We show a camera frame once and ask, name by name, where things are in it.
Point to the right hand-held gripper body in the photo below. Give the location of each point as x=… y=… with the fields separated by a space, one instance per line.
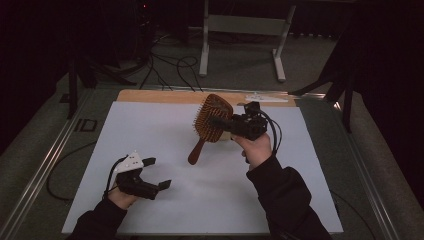
x=250 y=126

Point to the white metal stand frame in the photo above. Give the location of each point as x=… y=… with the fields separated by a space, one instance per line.
x=245 y=25

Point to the dark equipment rack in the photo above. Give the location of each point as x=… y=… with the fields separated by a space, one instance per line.
x=133 y=30

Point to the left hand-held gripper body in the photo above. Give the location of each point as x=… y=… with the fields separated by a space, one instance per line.
x=131 y=165

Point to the brown wooden hairbrush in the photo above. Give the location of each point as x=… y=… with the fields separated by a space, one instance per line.
x=213 y=106

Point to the wooden table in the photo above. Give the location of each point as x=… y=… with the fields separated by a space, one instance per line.
x=160 y=96

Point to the person's left hand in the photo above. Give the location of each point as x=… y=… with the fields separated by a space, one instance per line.
x=120 y=200

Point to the person's right hand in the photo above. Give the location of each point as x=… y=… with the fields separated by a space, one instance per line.
x=258 y=151

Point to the black stand legs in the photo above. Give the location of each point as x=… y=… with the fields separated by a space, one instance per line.
x=72 y=90
x=347 y=106

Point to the metal floor rail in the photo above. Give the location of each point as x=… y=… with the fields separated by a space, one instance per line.
x=366 y=173
x=43 y=170

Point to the white table mat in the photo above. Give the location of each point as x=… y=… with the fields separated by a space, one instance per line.
x=200 y=200

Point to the dark curtain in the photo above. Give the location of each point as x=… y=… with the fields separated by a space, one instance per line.
x=393 y=83
x=23 y=66

